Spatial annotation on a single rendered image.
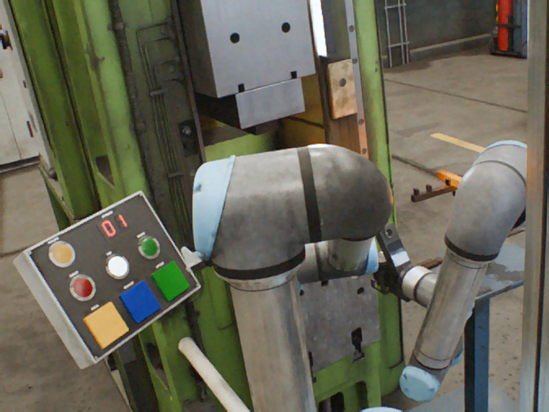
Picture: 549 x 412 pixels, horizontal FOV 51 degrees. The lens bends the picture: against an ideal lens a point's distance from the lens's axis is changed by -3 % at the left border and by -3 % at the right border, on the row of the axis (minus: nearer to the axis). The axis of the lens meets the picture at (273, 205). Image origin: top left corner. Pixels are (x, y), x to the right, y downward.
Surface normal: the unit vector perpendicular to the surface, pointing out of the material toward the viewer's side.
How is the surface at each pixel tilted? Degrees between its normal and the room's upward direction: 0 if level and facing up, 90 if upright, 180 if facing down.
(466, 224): 66
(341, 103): 90
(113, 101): 90
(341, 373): 90
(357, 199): 81
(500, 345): 0
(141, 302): 60
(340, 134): 90
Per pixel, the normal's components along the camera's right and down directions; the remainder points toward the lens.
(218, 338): 0.48, 0.27
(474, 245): -0.35, 0.33
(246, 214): 0.00, 0.22
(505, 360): -0.15, -0.91
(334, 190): 0.20, 0.00
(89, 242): 0.62, -0.36
